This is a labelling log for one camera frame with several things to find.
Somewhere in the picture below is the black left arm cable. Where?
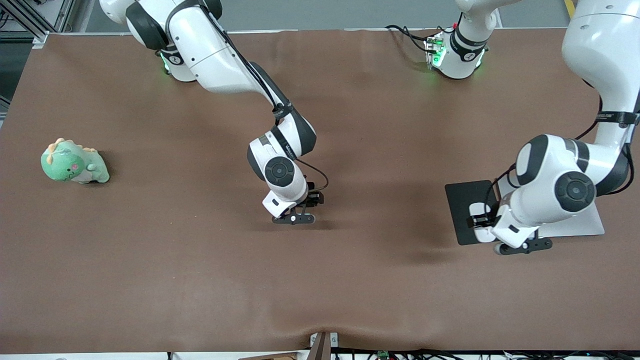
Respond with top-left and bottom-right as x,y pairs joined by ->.
491,95 -> 637,212

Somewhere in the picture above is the aluminium frame post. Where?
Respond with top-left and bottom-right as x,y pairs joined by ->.
0,0 -> 76,48

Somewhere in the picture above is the silver laptop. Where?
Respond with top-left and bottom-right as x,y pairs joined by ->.
496,173 -> 606,240

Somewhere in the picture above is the black base power cable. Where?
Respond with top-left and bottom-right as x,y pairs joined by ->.
385,24 -> 432,54

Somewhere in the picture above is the black mouse pad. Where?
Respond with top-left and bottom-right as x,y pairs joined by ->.
444,180 -> 509,246

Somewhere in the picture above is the green dinosaur plush toy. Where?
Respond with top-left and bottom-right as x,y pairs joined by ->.
41,138 -> 111,185

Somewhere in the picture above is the brown table cover mat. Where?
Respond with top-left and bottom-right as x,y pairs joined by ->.
0,27 -> 640,354

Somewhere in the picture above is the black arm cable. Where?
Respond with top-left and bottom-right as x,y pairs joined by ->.
491,95 -> 637,212
197,5 -> 331,196

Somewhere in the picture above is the white computer mouse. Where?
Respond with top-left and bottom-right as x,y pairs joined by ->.
469,202 -> 497,244

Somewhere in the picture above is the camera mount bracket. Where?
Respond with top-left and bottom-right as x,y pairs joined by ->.
309,331 -> 340,360

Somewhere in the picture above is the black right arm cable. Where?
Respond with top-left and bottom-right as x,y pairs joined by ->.
197,5 -> 331,196

